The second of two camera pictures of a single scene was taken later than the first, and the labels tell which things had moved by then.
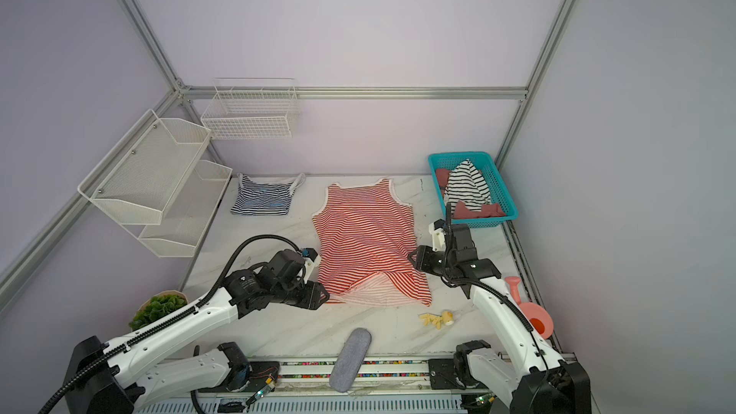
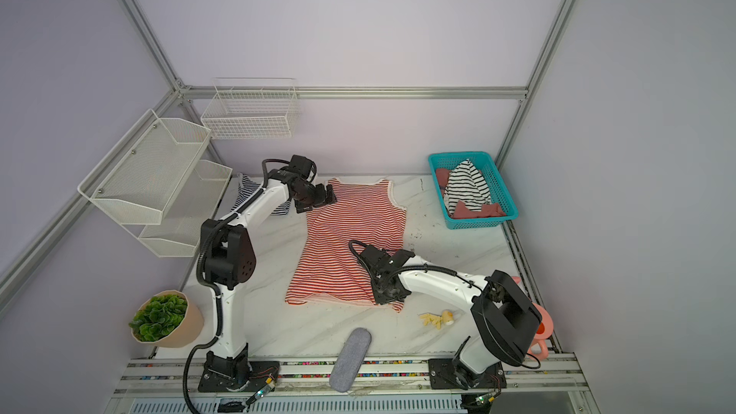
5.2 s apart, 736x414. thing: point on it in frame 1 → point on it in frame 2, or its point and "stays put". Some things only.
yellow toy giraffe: (446, 318) stays put
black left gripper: (312, 293) → (321, 198)
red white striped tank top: (363, 238) stays put
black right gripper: (419, 258) → (379, 299)
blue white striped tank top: (264, 198) stays put
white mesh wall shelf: (157, 187) stays put
